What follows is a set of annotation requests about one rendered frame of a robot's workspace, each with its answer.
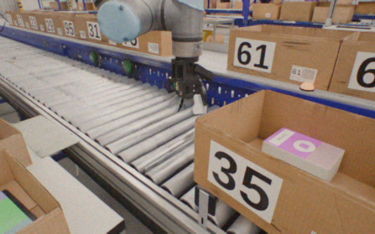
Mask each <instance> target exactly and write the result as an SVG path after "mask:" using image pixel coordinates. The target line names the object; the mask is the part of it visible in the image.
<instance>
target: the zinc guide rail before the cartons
mask: <svg viewBox="0 0 375 234"><path fill-rule="evenodd" d="M0 25H1V26H3V25H4V24H0ZM4 26H5V27H9V28H14V29H18V30H23V31H26V32H32V33H37V34H40V35H45V36H48V37H53V38H59V39H62V40H67V41H73V42H76V43H81V44H85V45H89V46H94V47H98V48H103V49H107V50H112V51H117V52H121V53H126V54H130V55H135V56H140V57H143V58H148V59H153V60H157V61H162V62H165V63H171V58H166V57H162V56H156V55H153V54H147V53H141V52H138V51H132V50H126V49H123V48H117V47H113V46H108V45H101V44H98V43H93V42H89V41H83V40H78V39H74V38H68V37H63V36H59V35H53V34H49V33H44V32H38V31H34V30H29V29H26V28H20V27H14V26H10V25H4ZM201 66H203V68H205V69H207V70H208V71H211V72H212V73H213V74H219V75H222V76H227V77H233V78H236V79H241V80H246V81H250V82H255V83H258V84H261V85H266V86H269V87H275V88H278V89H283V90H289V91H292V92H297V93H303V94H306V95H311V96H314V97H319V98H324V99H327V100H330V101H333V102H339V103H344V104H347V105H353V106H358V107H361V108H366V109H369V110H375V102H374V101H370V100H364V99H363V98H358V97H352V96H349V95H343V94H339V93H333V92H328V91H324V90H319V89H315V90H314V91H313V92H306V91H303V90H299V87H300V85H294V84H289V83H285V82H279V81H278V80H273V79H267V78H263V77H258V76H252V75H248V74H243V73H239V72H233V71H227V70H224V69H218V68H215V67H212V66H205V65H202V64H201Z"/></svg>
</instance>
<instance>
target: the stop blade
mask: <svg viewBox="0 0 375 234"><path fill-rule="evenodd" d="M194 143H195V138H193V139H191V140H190V141H188V142H187V143H185V144H184V145H181V146H180V147H178V148H177V149H174V150H173V151H171V152H169V153H168V154H166V155H165V156H163V157H161V158H160V159H158V160H157V161H156V162H153V163H152V164H150V165H148V166H147V167H145V168H144V172H145V173H146V172H148V171H149V170H151V169H153V168H154V167H157V166H158V165H160V164H161V163H163V162H165V161H166V160H168V158H170V157H171V156H173V155H175V154H177V153H179V152H180V151H182V150H183V149H185V148H187V147H188V146H190V145H192V144H194Z"/></svg>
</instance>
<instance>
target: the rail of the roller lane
mask: <svg viewBox="0 0 375 234"><path fill-rule="evenodd" d="M0 91H1V92H2V93H3V94H4V95H5V96H7V98H8V99H9V100H11V101H12V102H13V103H15V104H16V105H17V106H18V107H19V108H20V109H21V110H23V111H24V112H25V113H26V114H28V115H29V116H31V117H32V118H34V117H36V116H40V115H42V116H44V117H45V118H46V119H49V120H50V121H51V122H53V123H55V124H56V125H57V126H58V127H60V128H61V129H63V130H64V131H66V132H68V133H69V134H70V135H72V136H74V137H75V138H77V139H79V140H80V141H79V142H77V143H75V144H73V145H70V146H69V147H67V148H68V150H69V151H71V152H72V153H73V154H74V155H75V156H77V157H78V158H80V159H81V160H82V161H83V162H84V163H85V164H87V165H88V166H89V167H90V168H91V169H93V171H94V172H96V173H97V174H98V175H99V176H100V177H101V178H103V179H104V180H105V181H107V182H108V183H109V184H110V185H112V186H113V187H114V188H115V189H116V190H117V191H118V192H119V193H120V194H121V195H122V196H124V197H125V198H126V199H128V200H129V201H130V202H132V203H133V204H134V205H135V206H136V207H137V208H139V209H140V210H141V211H142V212H144V213H145V215H146V216H148V217H149V218H150V219H152V220H153V221H154V222H155V223H157V224H158V226H160V227H161V228H162V229H164V230H165V231H166V232H167V233H168V234H227V233H226V232H225V231H223V230H222V229H220V228H219V227H217V226H216V225H215V224H212V223H211V222H209V221H208V220H207V226H206V230H205V229H204V228H202V227H200V226H199V225H198V219H199V214H198V213H196V212H195V211H194V210H191V209H190V208H189V207H188V206H187V205H185V204H184V203H182V202H181V201H179V200H178V199H177V198H175V197H173V196H172V195H170V194H169V193H167V192H166V191H164V190H163V189H162V188H160V187H158V186H157V185H156V184H154V183H153V182H152V181H150V180H149V179H147V178H146V177H145V176H143V175H142V174H140V173H139V172H137V171H136V170H135V169H132V168H131V167H129V166H128V165H127V164H126V163H125V162H123V161H122V160H120V159H119V158H118V157H116V156H114V155H113V154H111V153H110V152H108V151H107V150H105V149H104V148H103V147H101V146H99V144H98V143H96V142H95V141H93V140H92V139H90V138H89V137H87V136H86V135H85V134H83V133H82V132H80V131H78V130H77V129H75V128H74V127H72V126H71V125H70V124H69V123H67V122H66V121H65V120H63V119H62V118H60V117H59V116H58V115H56V114H54V113H53V112H52V111H50V110H49V109H47V108H46V107H45V106H43V105H42V104H40V103H39V102H37V101H36V100H34V99H33V98H32V97H31V96H30V95H28V94H27V93H25V92H23V91H22V90H21V89H19V88H17V87H16V86H15V85H13V84H12V83H10V82H9V81H8V80H6V79H5V78H3V77H1V76H0Z"/></svg>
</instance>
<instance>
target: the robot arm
mask: <svg viewBox="0 0 375 234"><path fill-rule="evenodd" d="M93 3H94V5H95V7H96V8H97V10H98V14H97V20H98V24H99V28H100V30H101V31H102V33H103V34H104V35H105V36H106V37H107V38H108V39H109V40H111V41H114V42H116V43H126V42H131V41H134V40H135V39H137V38H138V37H139V36H141V35H143V34H145V33H148V32H149V31H165V32H171V39H172V55H173V56H175V58H173V59H171V77H168V78H167V81H168V94H170V93H172V92H174V94H176V96H175V97H174V98H173V99H171V100H170V102H169V104H170V105H176V109H177V112H179V111H180V110H181V108H182V103H183V99H186V98H190V97H193V95H194V97H193V99H194V102H195V104H194V106H193V108H192V112H193V114H195V115H196V114H200V116H203V115H205V114H206V105H207V96H206V90H205V88H204V85H203V83H202V79H203V80H206V81H209V80H211V81H213V79H214V76H215V74H213V73H212V72H211V71H208V70H207V69H205V68H203V66H201V65H200V64H198V63H195V62H198V61H199V58H200V56H201V55H202V53H203V11H204V8H203V0H93ZM200 78H201V79H200ZM170 81H172V88H171V90H169V82H170ZM196 93H197V95H195V94H196Z"/></svg>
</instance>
